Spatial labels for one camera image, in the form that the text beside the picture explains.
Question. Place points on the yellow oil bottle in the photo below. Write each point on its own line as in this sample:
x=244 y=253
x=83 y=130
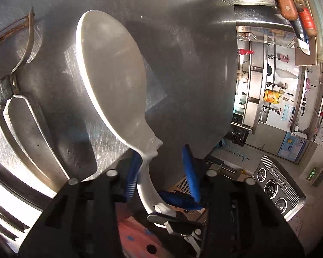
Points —
x=271 y=96

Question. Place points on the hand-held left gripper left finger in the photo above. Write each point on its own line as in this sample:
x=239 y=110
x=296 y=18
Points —
x=131 y=180

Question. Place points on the silver stove control panel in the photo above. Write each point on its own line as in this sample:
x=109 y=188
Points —
x=278 y=186

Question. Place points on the cardboard box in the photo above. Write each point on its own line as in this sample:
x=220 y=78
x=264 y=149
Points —
x=181 y=186

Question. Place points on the small blue wall poster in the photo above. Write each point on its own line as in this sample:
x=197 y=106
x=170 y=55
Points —
x=287 y=113

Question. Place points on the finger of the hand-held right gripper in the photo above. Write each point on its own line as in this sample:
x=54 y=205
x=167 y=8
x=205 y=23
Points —
x=161 y=217
x=181 y=201

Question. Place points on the green exit sign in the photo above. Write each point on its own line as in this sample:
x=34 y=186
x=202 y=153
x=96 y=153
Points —
x=317 y=176

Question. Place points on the white rice paddle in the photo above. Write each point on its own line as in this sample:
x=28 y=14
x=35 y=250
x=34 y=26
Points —
x=111 y=86

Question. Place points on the stainless steel wall shelf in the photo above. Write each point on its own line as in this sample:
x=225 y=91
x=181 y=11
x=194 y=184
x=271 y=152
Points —
x=261 y=86

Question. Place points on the black trash bag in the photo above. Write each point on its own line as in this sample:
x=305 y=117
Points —
x=239 y=137

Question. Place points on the red bottle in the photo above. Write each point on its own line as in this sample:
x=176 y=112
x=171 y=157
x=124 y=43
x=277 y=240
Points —
x=244 y=51

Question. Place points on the white cutting board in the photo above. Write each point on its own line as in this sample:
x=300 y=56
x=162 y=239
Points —
x=321 y=18

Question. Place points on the large stainless steel pot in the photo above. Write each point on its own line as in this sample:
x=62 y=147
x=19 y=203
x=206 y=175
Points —
x=177 y=67

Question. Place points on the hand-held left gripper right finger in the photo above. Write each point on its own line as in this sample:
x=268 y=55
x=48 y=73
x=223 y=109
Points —
x=190 y=174

